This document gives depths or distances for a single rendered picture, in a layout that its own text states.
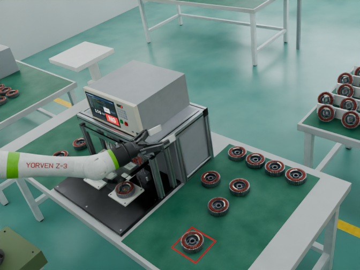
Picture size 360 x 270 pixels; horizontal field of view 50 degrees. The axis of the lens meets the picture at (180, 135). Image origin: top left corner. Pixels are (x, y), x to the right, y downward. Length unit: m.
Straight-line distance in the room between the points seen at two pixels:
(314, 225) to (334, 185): 0.30
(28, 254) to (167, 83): 1.10
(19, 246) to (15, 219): 1.52
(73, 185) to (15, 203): 1.44
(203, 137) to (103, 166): 0.82
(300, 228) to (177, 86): 0.96
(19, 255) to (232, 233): 1.04
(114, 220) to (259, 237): 0.76
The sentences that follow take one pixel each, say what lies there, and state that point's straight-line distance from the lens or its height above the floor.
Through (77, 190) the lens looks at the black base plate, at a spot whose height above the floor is 0.77.
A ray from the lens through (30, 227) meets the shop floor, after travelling 3.51.
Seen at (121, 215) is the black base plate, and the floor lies 0.77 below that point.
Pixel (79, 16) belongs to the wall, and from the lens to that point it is 7.48.
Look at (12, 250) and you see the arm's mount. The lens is 2.15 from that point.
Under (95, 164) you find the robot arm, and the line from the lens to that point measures 1.62.
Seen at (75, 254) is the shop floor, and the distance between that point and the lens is 3.13.
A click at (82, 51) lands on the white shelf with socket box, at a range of 3.10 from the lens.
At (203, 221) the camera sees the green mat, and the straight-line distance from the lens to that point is 2.03.
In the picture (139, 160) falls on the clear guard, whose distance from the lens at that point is 1.97.
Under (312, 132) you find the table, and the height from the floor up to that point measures 0.72.
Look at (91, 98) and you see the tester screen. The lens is 2.22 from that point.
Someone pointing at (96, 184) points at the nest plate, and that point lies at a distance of 2.37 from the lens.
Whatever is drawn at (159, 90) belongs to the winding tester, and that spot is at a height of 1.32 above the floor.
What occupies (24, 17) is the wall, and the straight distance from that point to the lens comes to 6.96.
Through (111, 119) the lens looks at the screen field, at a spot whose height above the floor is 1.17.
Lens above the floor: 2.26
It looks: 35 degrees down
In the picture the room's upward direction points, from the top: 11 degrees counter-clockwise
